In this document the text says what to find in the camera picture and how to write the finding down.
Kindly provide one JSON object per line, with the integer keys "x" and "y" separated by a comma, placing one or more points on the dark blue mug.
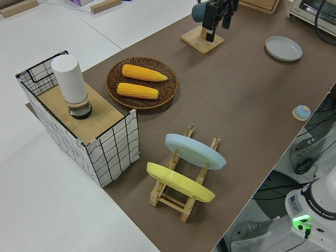
{"x": 198, "y": 11}

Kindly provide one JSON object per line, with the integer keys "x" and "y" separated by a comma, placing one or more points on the wooden block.
{"x": 18, "y": 8}
{"x": 105, "y": 5}

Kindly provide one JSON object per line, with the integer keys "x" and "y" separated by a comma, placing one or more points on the yellow corn cob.
{"x": 143, "y": 73}
{"x": 137, "y": 91}

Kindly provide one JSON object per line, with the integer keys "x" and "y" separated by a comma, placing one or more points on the light blue plate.
{"x": 194, "y": 152}

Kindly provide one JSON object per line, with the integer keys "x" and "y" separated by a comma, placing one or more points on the wooden plate rack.
{"x": 170, "y": 203}

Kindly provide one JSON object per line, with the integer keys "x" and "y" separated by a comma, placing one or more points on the purple box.
{"x": 81, "y": 2}

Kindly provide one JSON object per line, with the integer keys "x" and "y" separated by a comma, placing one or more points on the cream toaster oven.
{"x": 302, "y": 11}

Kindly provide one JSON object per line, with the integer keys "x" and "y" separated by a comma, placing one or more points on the wooden cabinet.
{"x": 260, "y": 5}

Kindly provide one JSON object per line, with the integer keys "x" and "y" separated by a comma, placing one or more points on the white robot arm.
{"x": 320, "y": 202}

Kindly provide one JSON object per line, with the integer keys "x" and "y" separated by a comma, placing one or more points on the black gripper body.
{"x": 223, "y": 4}

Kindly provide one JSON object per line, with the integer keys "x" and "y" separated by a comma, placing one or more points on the white cylinder bottle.
{"x": 69, "y": 81}

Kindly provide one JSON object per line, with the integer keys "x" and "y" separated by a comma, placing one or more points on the wooden mug tree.
{"x": 202, "y": 43}

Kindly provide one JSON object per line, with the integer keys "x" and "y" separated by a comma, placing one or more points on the yellow plate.
{"x": 181, "y": 183}

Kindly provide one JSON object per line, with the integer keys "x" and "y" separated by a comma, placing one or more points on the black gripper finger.
{"x": 227, "y": 18}
{"x": 210, "y": 21}

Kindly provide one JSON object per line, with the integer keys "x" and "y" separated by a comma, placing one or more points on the brown wicker basket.
{"x": 168, "y": 92}

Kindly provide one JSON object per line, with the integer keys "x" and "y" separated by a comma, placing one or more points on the gray plate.
{"x": 283, "y": 48}

